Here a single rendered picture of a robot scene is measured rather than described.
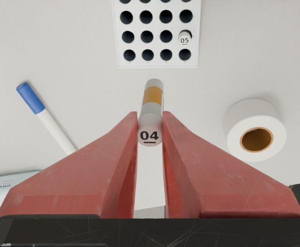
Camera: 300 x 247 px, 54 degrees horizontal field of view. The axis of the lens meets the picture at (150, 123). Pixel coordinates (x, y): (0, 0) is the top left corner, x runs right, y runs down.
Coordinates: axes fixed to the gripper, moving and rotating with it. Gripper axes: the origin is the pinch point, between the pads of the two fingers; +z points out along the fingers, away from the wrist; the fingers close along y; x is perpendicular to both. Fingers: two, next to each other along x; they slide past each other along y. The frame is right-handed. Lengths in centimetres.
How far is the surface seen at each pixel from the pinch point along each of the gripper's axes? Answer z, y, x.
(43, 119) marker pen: 22.0, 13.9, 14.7
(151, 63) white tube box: 19.1, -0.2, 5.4
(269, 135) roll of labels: 18.3, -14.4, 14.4
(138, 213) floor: 96, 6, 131
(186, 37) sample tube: 17.8, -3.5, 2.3
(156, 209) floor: 95, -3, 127
